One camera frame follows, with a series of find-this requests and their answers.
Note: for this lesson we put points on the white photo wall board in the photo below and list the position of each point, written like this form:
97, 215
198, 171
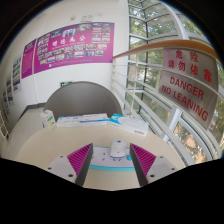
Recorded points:
17, 74
9, 89

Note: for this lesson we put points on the grey round-backed chair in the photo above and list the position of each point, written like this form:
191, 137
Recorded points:
83, 100

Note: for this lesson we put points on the long flat white-blue box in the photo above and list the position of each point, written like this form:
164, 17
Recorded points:
81, 120

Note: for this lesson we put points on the white-framed glass window wall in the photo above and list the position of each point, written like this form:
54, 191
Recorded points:
153, 23

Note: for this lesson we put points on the white stair railing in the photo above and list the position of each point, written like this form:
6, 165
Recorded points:
3, 126

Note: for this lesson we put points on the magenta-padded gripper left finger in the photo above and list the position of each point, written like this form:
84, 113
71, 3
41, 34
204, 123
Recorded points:
81, 158

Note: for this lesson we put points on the small white and green box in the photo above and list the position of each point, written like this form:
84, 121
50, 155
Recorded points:
48, 120

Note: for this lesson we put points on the large magenta photo poster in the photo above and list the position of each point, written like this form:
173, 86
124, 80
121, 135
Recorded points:
75, 46

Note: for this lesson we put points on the green exit sign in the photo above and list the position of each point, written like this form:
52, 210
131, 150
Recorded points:
65, 83

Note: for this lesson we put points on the white railing with wooden handrail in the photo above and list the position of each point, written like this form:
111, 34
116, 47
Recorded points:
156, 45

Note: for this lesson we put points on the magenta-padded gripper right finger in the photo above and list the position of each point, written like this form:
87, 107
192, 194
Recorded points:
143, 159

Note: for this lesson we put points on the narrow magenta text poster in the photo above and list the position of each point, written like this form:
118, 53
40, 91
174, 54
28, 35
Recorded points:
28, 59

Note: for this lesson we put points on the metal warning sign red lettering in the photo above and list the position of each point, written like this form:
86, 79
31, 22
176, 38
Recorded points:
190, 86

